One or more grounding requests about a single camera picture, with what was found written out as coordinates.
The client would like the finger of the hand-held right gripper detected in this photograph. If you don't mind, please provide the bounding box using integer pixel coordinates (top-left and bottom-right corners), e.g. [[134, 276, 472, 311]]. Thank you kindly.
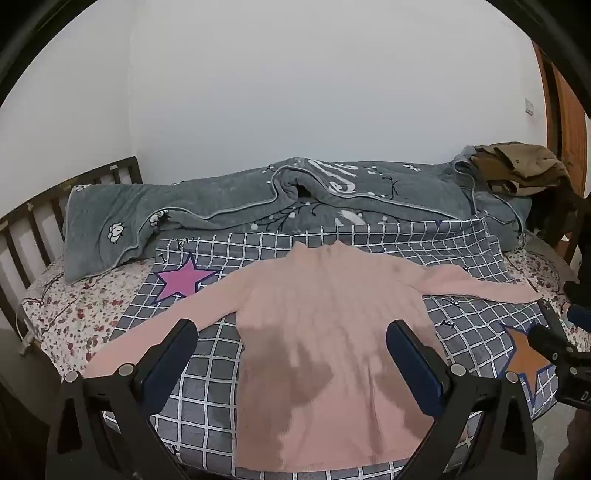
[[564, 279, 591, 330], [526, 299, 583, 365]]

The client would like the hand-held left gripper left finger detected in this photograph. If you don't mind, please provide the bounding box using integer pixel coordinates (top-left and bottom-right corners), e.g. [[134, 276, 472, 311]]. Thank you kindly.
[[46, 318, 199, 480]]

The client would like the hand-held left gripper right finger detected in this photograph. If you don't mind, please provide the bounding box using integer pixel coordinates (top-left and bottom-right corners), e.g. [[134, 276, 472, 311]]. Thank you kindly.
[[387, 320, 539, 480]]

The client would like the pink ribbed sweater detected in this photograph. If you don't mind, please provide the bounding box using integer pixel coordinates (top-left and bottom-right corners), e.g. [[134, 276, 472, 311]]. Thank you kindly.
[[83, 240, 539, 474]]

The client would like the person's right forearm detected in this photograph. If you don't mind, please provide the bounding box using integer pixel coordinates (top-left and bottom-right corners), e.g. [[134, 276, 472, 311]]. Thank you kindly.
[[556, 411, 591, 480]]

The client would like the brown clothes pile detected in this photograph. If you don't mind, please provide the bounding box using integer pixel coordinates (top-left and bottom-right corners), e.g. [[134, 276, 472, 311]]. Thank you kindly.
[[468, 142, 573, 197]]

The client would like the dark wooden chair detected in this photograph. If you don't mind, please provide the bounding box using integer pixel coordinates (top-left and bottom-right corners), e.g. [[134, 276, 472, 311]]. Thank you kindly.
[[531, 185, 591, 264]]

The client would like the floral bed sheet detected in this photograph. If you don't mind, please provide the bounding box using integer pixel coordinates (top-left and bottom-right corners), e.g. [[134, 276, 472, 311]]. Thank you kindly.
[[21, 237, 578, 388]]

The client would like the grey checked sheet with stars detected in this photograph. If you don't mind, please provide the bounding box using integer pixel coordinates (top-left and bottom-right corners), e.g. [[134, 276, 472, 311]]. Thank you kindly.
[[104, 217, 561, 480]]

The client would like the grey quilted blanket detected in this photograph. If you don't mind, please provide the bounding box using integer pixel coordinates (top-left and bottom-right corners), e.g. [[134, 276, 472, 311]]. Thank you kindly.
[[62, 154, 536, 284]]

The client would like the wooden door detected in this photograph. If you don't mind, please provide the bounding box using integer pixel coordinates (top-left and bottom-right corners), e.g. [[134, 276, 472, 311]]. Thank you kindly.
[[531, 39, 589, 171]]

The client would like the dark wooden slatted headboard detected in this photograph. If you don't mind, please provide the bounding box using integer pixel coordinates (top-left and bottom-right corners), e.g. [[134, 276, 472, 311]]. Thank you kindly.
[[0, 156, 144, 324]]

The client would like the white cable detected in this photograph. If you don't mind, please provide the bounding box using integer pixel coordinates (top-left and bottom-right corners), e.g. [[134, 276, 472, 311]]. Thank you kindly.
[[16, 305, 35, 356]]

